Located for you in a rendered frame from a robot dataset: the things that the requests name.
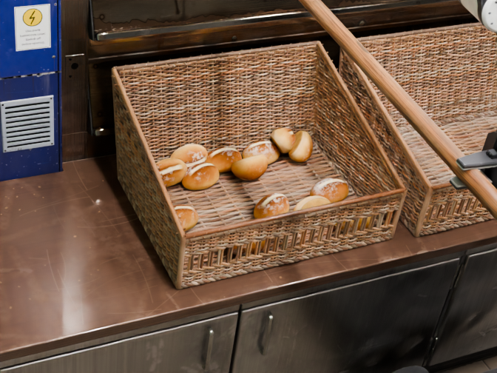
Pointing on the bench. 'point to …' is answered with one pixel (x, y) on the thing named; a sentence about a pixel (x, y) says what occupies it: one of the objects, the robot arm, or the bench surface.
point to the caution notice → (32, 27)
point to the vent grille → (27, 123)
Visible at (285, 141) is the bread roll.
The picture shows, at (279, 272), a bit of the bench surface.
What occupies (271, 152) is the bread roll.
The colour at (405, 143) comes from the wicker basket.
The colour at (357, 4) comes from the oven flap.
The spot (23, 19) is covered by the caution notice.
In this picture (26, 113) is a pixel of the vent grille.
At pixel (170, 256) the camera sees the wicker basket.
